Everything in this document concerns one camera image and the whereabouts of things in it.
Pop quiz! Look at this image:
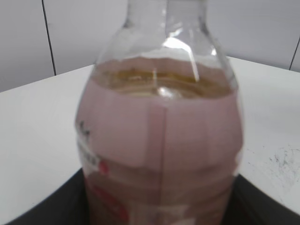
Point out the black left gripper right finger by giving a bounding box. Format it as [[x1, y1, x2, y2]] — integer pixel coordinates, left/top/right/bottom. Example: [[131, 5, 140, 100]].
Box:
[[232, 175, 300, 225]]

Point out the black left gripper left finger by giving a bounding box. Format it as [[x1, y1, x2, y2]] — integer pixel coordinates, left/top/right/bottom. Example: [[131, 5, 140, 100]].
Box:
[[8, 169, 89, 225]]

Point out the pink oolong tea bottle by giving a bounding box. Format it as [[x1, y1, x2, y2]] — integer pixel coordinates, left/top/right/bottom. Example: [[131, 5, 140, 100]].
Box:
[[75, 0, 243, 225]]

